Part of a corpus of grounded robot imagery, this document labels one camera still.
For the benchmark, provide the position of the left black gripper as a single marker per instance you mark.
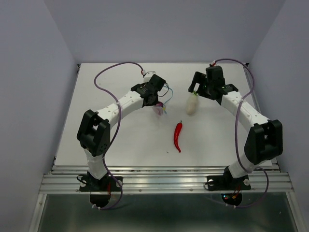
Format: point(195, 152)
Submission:
point(155, 103)

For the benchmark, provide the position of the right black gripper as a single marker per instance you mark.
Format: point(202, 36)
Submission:
point(199, 78)

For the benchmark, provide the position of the clear zip top bag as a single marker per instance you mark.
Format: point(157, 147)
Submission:
point(166, 101)

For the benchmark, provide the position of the purple onion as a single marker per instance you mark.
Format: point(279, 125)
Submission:
point(159, 108)

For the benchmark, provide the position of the white radish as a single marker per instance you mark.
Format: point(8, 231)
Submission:
point(192, 103)

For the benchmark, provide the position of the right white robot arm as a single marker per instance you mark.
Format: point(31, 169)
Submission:
point(265, 136)

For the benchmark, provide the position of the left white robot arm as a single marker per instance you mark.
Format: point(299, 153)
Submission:
point(95, 128)

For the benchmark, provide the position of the red chili pepper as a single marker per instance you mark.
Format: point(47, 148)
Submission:
point(177, 132)

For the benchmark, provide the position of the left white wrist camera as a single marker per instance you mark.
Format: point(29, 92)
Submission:
point(147, 76)

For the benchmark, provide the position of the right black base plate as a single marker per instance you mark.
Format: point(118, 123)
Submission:
point(221, 183)

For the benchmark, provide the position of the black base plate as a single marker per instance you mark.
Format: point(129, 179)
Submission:
point(221, 183)
point(106, 184)

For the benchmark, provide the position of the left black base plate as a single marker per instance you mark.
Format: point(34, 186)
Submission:
point(106, 184)

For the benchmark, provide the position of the aluminium rail frame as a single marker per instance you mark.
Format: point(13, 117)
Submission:
point(163, 190)

